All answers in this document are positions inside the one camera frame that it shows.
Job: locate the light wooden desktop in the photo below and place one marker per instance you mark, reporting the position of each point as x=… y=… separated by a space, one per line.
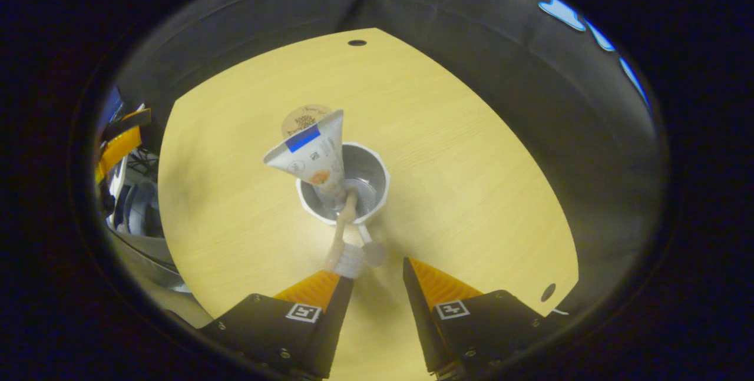
x=459 y=181

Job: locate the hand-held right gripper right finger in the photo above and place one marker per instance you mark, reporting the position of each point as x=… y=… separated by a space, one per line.
x=421 y=322

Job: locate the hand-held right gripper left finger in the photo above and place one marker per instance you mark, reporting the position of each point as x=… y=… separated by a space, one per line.
x=333 y=328

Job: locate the beige toothbrush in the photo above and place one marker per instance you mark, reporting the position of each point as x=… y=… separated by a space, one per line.
x=341 y=234

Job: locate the white toothpaste tube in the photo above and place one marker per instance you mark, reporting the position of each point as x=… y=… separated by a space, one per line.
x=315 y=154

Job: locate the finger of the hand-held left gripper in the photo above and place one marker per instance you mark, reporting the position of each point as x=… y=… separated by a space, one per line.
x=118 y=154
x=126 y=125

